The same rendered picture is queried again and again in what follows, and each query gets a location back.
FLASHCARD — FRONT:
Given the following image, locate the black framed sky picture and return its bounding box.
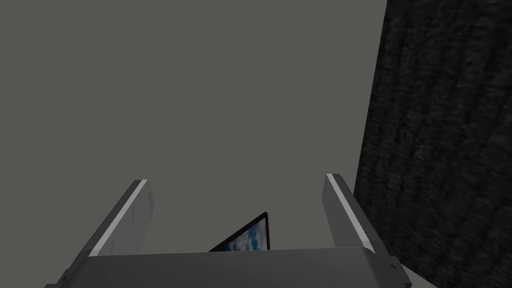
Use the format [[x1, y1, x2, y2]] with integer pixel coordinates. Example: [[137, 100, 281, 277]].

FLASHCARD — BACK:
[[207, 211, 271, 253]]

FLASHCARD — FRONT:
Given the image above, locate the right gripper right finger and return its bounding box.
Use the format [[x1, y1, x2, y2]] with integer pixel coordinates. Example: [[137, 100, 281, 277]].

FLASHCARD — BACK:
[[321, 173, 391, 255]]

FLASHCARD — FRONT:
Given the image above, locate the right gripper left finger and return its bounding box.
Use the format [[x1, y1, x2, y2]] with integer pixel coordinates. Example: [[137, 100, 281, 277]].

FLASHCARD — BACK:
[[78, 179, 155, 258]]

